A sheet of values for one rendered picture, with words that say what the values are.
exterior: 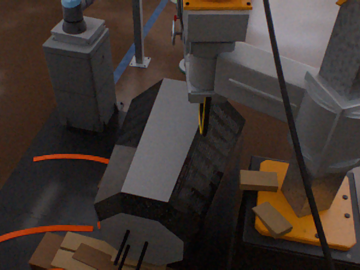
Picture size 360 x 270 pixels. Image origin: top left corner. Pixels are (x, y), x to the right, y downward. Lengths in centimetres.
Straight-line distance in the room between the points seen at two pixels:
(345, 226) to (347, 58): 97
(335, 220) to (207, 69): 102
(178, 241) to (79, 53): 167
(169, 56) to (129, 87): 70
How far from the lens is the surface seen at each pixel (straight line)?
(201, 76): 192
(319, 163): 178
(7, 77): 453
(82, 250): 264
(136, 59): 439
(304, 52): 488
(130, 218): 208
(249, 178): 220
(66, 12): 316
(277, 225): 206
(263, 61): 180
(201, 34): 169
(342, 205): 230
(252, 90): 180
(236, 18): 168
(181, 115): 245
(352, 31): 154
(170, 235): 210
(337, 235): 218
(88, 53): 310
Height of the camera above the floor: 250
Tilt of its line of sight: 44 degrees down
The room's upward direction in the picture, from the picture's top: 1 degrees clockwise
